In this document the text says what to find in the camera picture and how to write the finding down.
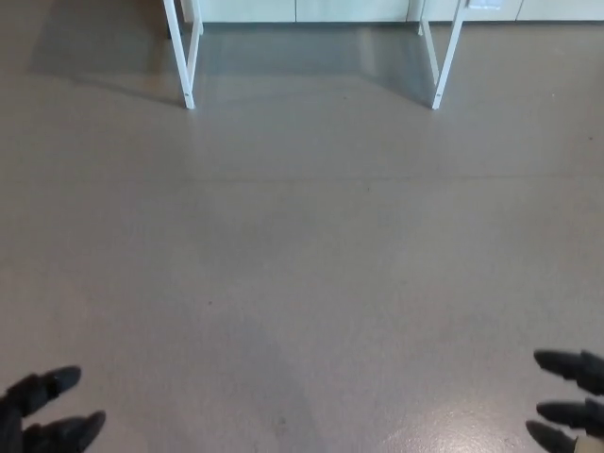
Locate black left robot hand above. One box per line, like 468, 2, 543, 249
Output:
0, 365, 108, 453

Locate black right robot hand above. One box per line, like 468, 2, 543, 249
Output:
525, 348, 604, 453

